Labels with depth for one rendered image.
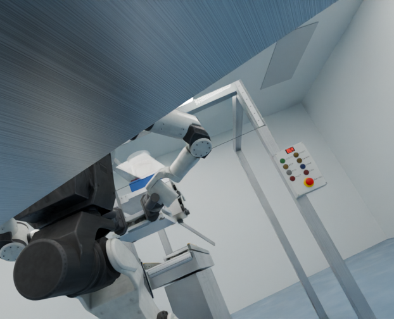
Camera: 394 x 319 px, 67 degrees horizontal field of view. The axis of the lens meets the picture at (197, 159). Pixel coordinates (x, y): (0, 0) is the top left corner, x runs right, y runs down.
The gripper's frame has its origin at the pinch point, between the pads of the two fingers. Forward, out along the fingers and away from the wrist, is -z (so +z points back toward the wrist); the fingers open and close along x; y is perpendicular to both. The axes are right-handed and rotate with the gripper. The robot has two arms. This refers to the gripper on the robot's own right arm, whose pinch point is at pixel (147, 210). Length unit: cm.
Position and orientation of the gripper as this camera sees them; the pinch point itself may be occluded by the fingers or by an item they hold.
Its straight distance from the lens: 137.7
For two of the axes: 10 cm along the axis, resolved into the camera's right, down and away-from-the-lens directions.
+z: 3.7, -4.6, -8.1
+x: 3.9, 8.6, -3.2
